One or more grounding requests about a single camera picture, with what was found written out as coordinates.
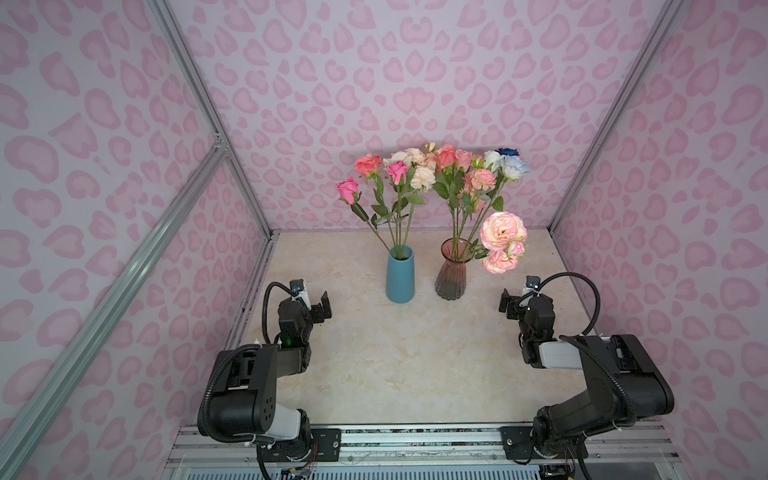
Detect small pink spray roses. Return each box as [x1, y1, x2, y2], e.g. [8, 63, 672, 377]
[457, 168, 528, 274]

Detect pink cream spray roses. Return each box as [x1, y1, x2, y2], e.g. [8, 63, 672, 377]
[404, 141, 439, 250]

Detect cream pink rose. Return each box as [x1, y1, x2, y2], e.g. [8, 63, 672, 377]
[384, 149, 414, 204]

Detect magenta small rose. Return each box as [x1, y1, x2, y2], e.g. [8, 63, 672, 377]
[387, 161, 409, 260]
[336, 176, 390, 251]

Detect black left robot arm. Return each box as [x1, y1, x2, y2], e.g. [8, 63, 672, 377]
[197, 293, 332, 461]

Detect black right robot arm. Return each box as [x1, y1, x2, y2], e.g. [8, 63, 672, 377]
[499, 290, 674, 465]

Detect pink glass vase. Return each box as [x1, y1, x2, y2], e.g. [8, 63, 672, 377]
[435, 238, 471, 300]

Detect teal ceramic vase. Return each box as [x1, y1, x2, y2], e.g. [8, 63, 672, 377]
[386, 245, 415, 304]

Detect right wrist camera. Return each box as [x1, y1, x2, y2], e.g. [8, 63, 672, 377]
[521, 275, 542, 299]

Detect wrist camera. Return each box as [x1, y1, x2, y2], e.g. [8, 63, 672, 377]
[289, 279, 311, 309]
[521, 275, 542, 299]

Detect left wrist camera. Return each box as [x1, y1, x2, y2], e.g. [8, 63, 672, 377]
[289, 279, 311, 309]

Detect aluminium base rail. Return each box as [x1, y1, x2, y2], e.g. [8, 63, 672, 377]
[162, 421, 688, 479]

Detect diagonal aluminium frame bar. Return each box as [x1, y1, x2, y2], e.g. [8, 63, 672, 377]
[1, 146, 226, 479]

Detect right corner aluminium post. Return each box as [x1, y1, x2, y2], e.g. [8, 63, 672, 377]
[547, 0, 689, 238]

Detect corner aluminium post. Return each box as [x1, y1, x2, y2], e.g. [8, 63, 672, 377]
[547, 0, 689, 238]
[145, 0, 273, 240]

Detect left corner aluminium post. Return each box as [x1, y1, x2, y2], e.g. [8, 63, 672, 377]
[145, 0, 273, 240]

